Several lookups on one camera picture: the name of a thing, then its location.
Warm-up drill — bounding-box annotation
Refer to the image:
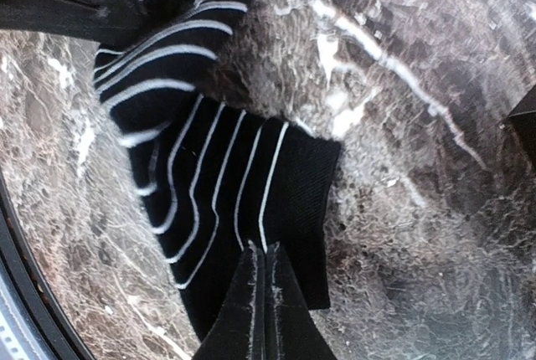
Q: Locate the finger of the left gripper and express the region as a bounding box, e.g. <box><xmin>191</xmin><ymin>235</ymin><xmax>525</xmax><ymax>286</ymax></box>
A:
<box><xmin>99</xmin><ymin>0</ymin><xmax>147</xmax><ymax>46</ymax></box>
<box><xmin>1</xmin><ymin>0</ymin><xmax>105</xmax><ymax>42</ymax></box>

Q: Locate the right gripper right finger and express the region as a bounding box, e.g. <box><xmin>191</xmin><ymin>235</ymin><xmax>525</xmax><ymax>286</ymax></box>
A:
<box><xmin>265</xmin><ymin>244</ymin><xmax>335</xmax><ymax>360</ymax></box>

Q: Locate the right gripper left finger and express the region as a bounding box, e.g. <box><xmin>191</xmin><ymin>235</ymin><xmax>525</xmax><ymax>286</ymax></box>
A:
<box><xmin>193</xmin><ymin>244</ymin><xmax>266</xmax><ymax>360</ymax></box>

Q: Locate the striped black white sock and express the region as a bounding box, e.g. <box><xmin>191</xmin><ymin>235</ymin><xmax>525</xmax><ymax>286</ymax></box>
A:
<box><xmin>94</xmin><ymin>0</ymin><xmax>341</xmax><ymax>338</ymax></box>

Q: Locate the black display box glass lid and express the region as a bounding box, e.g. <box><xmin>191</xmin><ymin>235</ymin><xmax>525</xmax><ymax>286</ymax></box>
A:
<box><xmin>508</xmin><ymin>85</ymin><xmax>536</xmax><ymax>163</ymax></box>

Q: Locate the black front rail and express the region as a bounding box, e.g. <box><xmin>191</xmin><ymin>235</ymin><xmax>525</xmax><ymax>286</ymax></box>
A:
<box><xmin>1</xmin><ymin>181</ymin><xmax>94</xmax><ymax>360</ymax></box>

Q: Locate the white slotted cable duct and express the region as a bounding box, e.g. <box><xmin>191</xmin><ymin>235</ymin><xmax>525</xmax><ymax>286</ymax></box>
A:
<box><xmin>1</xmin><ymin>293</ymin><xmax>39</xmax><ymax>360</ymax></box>

